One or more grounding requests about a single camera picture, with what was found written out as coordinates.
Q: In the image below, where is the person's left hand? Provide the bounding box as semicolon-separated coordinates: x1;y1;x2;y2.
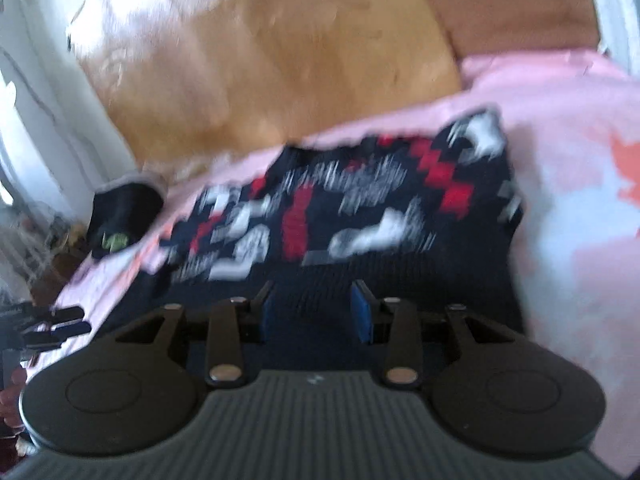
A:
0;364;28;442

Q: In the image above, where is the pink deer print bedsheet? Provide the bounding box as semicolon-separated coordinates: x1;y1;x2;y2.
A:
50;47;640;476

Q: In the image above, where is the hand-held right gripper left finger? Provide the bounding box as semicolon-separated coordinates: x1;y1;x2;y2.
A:
116;280;277;390

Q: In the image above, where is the white door frame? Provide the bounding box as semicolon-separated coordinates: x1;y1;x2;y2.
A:
582;0;640;68

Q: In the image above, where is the brown cushion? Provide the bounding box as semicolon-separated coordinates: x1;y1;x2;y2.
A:
416;0;601;57

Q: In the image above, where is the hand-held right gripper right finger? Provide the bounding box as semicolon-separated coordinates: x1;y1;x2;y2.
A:
350;280;508;390

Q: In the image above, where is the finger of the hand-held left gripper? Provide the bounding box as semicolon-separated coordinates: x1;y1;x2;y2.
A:
47;306;85;325
22;321;93;350

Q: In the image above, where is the navy reindeer pattern sweater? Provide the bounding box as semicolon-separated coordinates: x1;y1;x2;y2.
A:
100;105;527;361

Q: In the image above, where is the dark folded cloth green trim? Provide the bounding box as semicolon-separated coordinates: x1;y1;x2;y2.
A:
87;172;167;262

